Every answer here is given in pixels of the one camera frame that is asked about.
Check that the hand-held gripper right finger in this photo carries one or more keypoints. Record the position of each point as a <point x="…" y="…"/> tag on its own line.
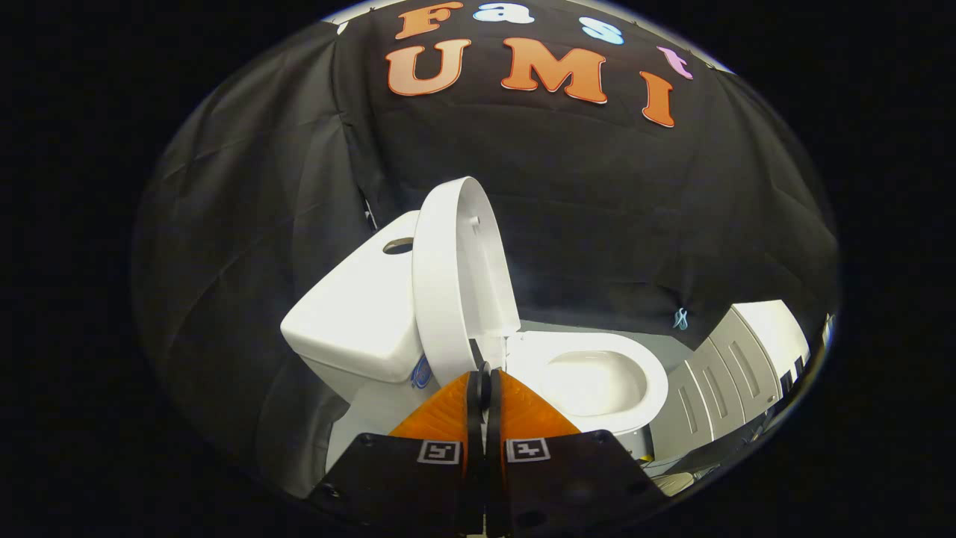
<point x="575" y="482"/>

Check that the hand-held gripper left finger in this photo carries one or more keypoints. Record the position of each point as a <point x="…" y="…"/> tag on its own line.
<point x="403" y="482"/>

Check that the white ceramic toilet bowl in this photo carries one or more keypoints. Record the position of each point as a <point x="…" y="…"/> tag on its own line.
<point x="597" y="385"/>

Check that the white toilet seat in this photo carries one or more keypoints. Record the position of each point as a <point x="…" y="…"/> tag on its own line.
<point x="526" y="356"/>

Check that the white panelled cabinet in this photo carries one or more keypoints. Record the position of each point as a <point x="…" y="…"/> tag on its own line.
<point x="717" y="373"/>

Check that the black backdrop cloth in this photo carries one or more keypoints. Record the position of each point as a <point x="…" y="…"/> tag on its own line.
<point x="597" y="224"/>

